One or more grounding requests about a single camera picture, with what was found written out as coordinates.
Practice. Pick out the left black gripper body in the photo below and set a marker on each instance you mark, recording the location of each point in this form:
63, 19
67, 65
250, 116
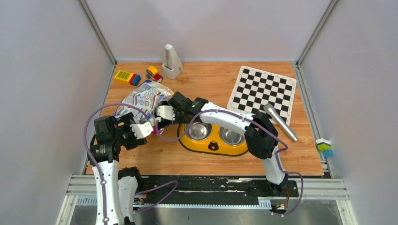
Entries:
130, 140

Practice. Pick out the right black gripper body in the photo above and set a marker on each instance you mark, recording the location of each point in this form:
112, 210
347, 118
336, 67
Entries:
179, 117

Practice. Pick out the yellow double pet bowl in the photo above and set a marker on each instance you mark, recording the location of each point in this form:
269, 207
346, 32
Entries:
211, 139

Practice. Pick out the colourful pet food bag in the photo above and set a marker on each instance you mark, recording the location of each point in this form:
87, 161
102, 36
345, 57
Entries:
146, 97

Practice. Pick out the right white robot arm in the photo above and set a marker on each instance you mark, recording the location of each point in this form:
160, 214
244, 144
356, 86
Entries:
261, 136

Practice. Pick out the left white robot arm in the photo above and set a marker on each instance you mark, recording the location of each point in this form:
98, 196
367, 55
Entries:
115, 187

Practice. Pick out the white small box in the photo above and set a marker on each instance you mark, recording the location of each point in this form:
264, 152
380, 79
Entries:
172, 65

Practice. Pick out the small yellow toy car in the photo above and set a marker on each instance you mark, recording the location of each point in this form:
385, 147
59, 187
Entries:
153, 74

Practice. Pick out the yellow blue red toy block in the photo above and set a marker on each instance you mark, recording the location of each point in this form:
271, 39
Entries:
127, 78

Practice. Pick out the black white checkerboard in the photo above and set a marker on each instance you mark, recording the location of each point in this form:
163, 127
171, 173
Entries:
255, 88

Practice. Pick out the silver metal cylinder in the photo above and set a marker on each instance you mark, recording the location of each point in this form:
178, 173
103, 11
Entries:
270, 110

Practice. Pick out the stacked coloured blocks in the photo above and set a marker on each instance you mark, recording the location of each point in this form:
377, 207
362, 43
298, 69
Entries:
324, 146

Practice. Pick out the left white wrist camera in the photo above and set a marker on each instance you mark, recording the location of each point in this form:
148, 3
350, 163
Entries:
141, 131

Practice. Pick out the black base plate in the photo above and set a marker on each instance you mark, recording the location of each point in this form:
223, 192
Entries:
210, 190

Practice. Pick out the aluminium rail frame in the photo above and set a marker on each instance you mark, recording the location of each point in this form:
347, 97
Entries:
314, 189

